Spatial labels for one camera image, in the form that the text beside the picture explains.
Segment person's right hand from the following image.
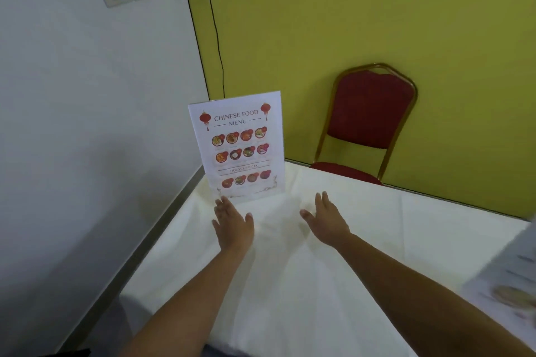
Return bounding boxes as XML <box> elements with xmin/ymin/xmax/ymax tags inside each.
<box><xmin>299</xmin><ymin>191</ymin><xmax>352</xmax><ymax>249</ymax></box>

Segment person's left hand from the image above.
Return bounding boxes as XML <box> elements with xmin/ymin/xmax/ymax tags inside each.
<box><xmin>211</xmin><ymin>196</ymin><xmax>255</xmax><ymax>253</ymax></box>

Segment person's right forearm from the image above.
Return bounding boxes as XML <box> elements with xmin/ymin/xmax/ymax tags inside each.
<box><xmin>333</xmin><ymin>233</ymin><xmax>536</xmax><ymax>357</ymax></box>

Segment person's left forearm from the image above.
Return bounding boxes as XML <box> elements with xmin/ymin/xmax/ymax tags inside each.
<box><xmin>121</xmin><ymin>244</ymin><xmax>253</xmax><ymax>357</ymax></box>

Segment white tablecloth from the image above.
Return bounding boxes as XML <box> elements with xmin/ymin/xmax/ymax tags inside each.
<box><xmin>119</xmin><ymin>160</ymin><xmax>536</xmax><ymax>357</ymax></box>

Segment standing white food menu card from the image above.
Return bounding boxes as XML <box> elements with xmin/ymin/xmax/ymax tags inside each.
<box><xmin>188</xmin><ymin>91</ymin><xmax>286</xmax><ymax>203</ymax></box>

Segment flat white menu sheet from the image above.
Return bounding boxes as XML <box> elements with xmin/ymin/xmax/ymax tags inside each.
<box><xmin>460</xmin><ymin>214</ymin><xmax>536</xmax><ymax>330</ymax></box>

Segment red chair with gold frame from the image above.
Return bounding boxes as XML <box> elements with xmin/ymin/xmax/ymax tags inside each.
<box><xmin>310</xmin><ymin>62</ymin><xmax>418</xmax><ymax>186</ymax></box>

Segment thin black wall cable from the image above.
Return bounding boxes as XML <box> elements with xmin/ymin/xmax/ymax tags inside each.
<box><xmin>201</xmin><ymin>0</ymin><xmax>225</xmax><ymax>99</ymax></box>

